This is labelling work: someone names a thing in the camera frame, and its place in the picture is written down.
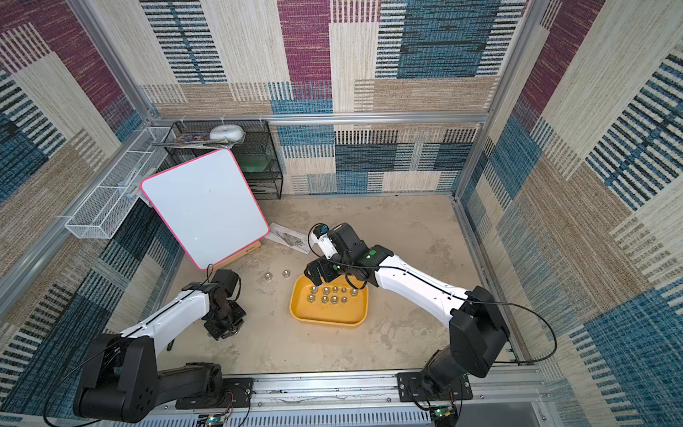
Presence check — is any pink framed whiteboard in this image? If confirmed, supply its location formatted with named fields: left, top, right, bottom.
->
left=140, top=149, right=270, bottom=270

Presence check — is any white wire basket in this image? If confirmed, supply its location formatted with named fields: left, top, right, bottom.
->
left=65, top=126, right=169, bottom=239

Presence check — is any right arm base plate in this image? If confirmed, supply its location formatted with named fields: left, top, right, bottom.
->
left=395, top=371, right=473, bottom=403

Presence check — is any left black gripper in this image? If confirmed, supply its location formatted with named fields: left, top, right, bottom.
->
left=205, top=299, right=247, bottom=339

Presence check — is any yellow plastic storage box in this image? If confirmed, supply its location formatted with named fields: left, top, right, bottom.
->
left=290, top=275, right=369, bottom=327

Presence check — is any white round device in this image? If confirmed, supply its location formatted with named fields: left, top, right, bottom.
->
left=209, top=125, right=245, bottom=144

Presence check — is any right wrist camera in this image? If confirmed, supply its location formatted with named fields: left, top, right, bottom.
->
left=309, top=223, right=338, bottom=260

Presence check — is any wooden whiteboard easel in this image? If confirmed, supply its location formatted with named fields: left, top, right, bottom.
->
left=215, top=241, right=261, bottom=270

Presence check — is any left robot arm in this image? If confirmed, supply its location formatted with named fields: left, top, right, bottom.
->
left=73, top=269, right=245, bottom=423

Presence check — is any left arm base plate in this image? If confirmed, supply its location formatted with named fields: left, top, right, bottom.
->
left=175, top=377, right=254, bottom=410

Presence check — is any black mesh shelf rack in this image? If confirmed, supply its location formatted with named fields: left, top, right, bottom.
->
left=161, top=119, right=284, bottom=199

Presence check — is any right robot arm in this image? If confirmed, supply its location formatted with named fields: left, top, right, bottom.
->
left=304, top=223, right=510, bottom=399

